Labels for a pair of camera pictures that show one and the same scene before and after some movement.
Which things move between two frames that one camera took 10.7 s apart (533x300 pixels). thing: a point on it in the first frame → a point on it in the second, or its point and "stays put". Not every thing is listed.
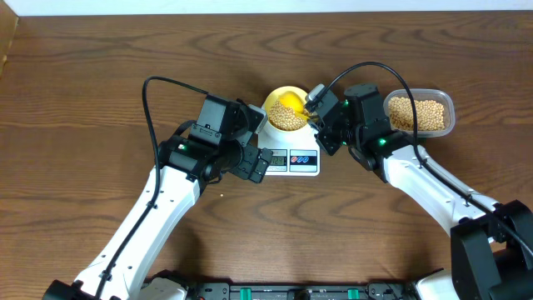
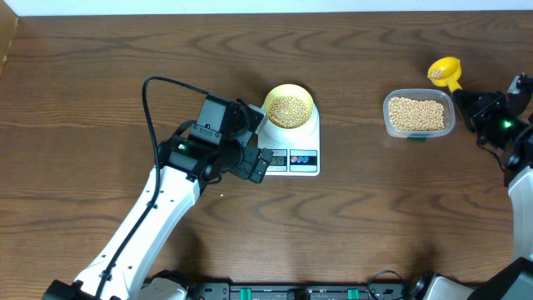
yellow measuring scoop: [294, 100] → [445, 71]
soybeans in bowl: [286, 118] stays put
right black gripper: [326, 145] → [475, 112]
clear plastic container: [434, 109] stays put
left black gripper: [250, 155] stays put
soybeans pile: [429, 113] stays put
